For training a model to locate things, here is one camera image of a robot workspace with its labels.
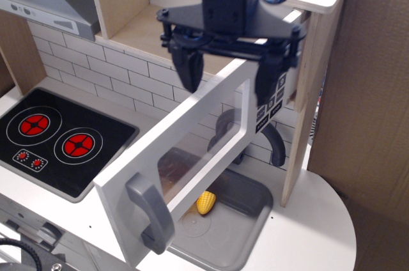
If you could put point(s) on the orange transparent toy pot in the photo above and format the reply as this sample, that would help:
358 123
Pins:
192 209

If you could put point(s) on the white toy microwave door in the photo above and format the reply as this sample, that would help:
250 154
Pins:
147 189

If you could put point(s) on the dark grey toy faucet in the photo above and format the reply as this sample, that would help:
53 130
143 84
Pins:
227 118

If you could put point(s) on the grey toy sink basin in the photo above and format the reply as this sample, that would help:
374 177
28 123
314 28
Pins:
223 238

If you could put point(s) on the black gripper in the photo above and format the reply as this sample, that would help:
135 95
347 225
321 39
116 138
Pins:
245 29

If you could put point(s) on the black toy stovetop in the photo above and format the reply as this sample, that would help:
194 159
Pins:
59 144

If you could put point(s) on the brown cardboard box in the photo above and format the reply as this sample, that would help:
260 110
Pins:
360 145

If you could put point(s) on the yellow toy corn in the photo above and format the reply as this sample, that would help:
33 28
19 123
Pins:
205 202

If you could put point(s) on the grey oven knob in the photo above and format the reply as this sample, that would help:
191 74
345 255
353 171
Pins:
49 234

